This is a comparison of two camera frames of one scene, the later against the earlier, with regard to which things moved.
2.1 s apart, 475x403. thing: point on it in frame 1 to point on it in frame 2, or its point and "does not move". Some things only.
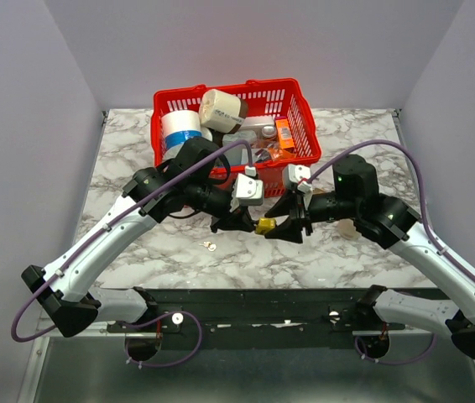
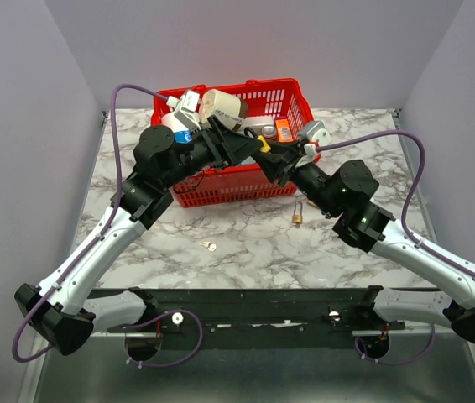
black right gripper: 289,204 to 281,164
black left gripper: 239,219 to 226,146
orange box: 284,133 does not move
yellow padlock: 264,224 to 264,147
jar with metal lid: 268,132 does not move
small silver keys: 211,247 does not move
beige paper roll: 221,111 does not move
